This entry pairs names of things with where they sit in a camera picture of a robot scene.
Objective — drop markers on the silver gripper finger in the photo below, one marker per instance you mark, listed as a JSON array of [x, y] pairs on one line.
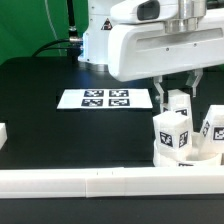
[[160, 92], [194, 79]]

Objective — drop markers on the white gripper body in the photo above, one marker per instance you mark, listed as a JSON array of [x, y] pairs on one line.
[[159, 37]]

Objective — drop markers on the white round stool seat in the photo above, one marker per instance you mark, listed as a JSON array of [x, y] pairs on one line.
[[191, 158]]

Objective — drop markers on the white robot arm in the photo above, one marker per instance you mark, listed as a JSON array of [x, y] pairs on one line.
[[95, 38]]

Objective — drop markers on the white marker tag sheet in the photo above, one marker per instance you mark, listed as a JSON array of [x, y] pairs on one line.
[[105, 99]]

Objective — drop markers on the white U-shaped fence frame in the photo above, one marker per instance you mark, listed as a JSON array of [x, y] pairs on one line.
[[86, 183]]

